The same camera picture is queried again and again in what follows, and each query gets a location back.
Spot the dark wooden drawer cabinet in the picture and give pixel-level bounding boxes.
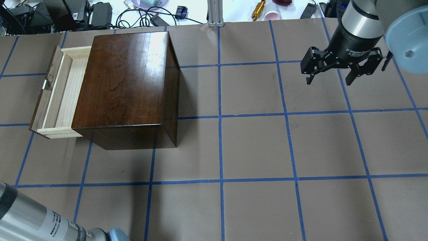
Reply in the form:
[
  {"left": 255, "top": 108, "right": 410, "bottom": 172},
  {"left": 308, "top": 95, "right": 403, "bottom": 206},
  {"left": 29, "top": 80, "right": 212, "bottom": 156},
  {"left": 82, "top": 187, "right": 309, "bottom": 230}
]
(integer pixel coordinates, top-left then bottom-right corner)
[{"left": 71, "top": 31, "right": 181, "bottom": 150}]

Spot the black power adapter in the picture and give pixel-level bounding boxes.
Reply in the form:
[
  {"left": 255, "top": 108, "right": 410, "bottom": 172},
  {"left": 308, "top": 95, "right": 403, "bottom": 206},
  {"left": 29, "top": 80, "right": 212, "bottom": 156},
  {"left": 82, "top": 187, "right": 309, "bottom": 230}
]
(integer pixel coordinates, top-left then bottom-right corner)
[{"left": 300, "top": 3, "right": 317, "bottom": 19}]

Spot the lavender plate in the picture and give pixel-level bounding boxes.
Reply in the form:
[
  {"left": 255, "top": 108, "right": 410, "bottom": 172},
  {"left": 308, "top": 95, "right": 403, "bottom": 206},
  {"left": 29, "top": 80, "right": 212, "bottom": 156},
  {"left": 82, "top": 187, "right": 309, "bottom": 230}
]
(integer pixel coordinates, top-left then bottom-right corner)
[{"left": 131, "top": 0, "right": 169, "bottom": 9}]

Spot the red mango fruit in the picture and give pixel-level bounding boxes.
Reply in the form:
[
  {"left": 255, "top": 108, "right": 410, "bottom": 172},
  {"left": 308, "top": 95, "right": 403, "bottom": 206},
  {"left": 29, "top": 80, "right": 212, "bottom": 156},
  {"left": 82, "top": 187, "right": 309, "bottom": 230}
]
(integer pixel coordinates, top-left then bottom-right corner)
[{"left": 272, "top": 0, "right": 293, "bottom": 7}]

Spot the light wood drawer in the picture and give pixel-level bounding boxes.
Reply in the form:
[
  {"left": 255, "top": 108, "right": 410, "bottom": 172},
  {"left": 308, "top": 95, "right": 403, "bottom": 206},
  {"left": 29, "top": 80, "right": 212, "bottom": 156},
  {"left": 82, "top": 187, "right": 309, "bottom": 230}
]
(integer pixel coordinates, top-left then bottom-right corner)
[{"left": 29, "top": 46, "right": 91, "bottom": 139}]

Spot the pink cup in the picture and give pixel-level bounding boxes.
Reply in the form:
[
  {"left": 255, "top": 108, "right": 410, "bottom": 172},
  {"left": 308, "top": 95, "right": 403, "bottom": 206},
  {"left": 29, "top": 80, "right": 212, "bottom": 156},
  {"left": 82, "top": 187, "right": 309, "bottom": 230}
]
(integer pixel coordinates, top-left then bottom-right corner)
[{"left": 263, "top": 10, "right": 282, "bottom": 20}]

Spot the gold metal tool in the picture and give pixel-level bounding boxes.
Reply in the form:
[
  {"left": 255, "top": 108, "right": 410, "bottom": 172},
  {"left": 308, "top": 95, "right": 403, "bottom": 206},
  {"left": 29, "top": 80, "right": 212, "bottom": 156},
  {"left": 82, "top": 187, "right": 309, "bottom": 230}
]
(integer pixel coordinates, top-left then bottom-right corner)
[{"left": 251, "top": 0, "right": 266, "bottom": 21}]

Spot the aluminium frame post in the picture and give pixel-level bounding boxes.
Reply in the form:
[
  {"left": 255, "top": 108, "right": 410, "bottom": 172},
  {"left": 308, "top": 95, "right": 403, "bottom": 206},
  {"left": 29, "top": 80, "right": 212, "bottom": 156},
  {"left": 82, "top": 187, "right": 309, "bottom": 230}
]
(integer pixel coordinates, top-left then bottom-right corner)
[{"left": 207, "top": 0, "right": 224, "bottom": 27}]

